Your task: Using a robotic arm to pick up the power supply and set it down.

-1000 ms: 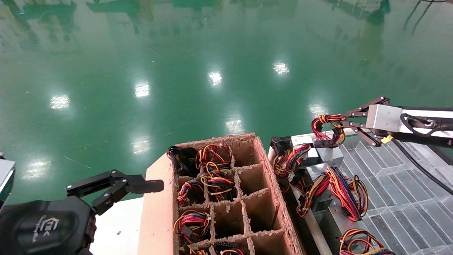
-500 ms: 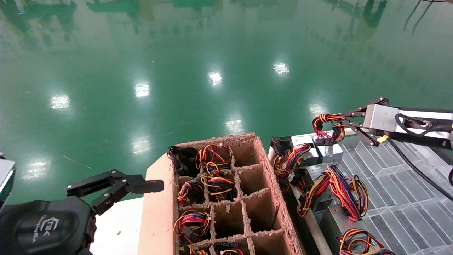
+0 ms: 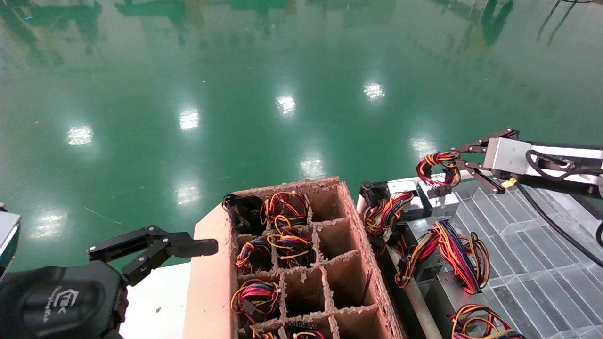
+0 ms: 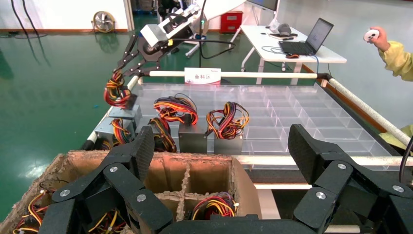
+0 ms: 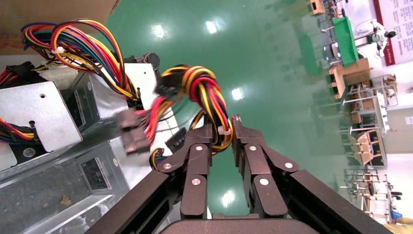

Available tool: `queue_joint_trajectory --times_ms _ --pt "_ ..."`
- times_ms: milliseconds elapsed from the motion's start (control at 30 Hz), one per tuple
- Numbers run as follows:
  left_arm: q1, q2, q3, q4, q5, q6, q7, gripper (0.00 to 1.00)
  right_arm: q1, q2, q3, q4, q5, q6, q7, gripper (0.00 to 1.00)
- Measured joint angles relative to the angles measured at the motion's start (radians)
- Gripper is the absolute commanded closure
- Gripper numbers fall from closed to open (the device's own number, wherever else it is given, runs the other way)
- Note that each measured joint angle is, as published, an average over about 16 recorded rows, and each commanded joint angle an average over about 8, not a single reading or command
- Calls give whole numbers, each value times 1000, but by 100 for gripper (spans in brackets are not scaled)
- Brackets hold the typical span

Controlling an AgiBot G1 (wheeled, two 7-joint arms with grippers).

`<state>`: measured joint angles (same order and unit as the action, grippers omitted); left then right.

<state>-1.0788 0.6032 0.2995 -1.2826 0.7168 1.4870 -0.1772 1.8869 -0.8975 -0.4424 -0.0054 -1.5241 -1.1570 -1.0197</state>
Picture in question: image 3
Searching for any power supply with black wires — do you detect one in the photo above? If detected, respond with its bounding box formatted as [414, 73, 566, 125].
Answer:
[221, 193, 266, 236]

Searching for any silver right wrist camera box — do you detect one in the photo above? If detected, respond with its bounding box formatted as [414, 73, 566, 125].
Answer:
[484, 137, 532, 176]

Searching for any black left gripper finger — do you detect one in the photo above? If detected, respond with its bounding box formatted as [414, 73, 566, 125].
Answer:
[88, 225, 219, 287]

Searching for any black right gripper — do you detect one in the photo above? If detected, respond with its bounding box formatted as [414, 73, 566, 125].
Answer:
[454, 127, 519, 194]

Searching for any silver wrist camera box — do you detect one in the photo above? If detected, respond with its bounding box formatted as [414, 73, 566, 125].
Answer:
[484, 137, 532, 176]
[0, 210, 21, 279]

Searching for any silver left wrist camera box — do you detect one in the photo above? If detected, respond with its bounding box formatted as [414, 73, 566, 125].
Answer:
[0, 210, 21, 279]

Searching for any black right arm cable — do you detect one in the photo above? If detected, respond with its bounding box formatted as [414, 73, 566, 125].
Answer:
[515, 149, 603, 269]

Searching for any brown cardboard divider box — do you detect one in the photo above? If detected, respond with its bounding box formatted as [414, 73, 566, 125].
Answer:
[182, 177, 408, 339]

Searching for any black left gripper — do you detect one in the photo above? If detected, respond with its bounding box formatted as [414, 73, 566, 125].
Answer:
[0, 260, 129, 339]

